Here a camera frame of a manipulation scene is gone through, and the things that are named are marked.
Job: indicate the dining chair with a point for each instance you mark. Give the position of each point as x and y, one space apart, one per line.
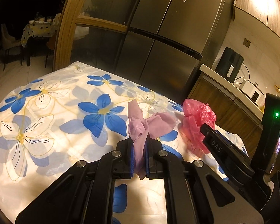
50 49
10 42

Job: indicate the kitchen counter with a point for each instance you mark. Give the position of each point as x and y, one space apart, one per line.
214 93

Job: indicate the dining table with dotted cloth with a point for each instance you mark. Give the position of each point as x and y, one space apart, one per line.
37 31

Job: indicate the steel refrigerator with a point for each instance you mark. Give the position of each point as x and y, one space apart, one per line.
165 28

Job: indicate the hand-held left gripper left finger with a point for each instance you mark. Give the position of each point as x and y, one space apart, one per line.
131 161

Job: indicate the black air fryer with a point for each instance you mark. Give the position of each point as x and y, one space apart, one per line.
229 64

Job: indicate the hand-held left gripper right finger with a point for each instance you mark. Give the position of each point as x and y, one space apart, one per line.
146 161

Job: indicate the pink plastic bag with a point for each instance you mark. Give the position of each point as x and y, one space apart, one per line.
193 119

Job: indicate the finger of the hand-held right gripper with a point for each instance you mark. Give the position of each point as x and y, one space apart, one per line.
217 147
235 150

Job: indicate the white slow cooker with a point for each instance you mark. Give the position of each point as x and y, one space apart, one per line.
250 91

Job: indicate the purple disposable glove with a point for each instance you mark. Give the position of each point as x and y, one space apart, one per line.
158 123

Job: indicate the wall socket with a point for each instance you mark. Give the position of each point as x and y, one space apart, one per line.
247 43

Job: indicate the wooden framed glass door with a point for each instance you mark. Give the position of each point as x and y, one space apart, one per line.
100 24

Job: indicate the wooden wall cabinet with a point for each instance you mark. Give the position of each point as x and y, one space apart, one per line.
254 0

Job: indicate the blue floral tablecloth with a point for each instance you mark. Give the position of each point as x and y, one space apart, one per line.
60 121

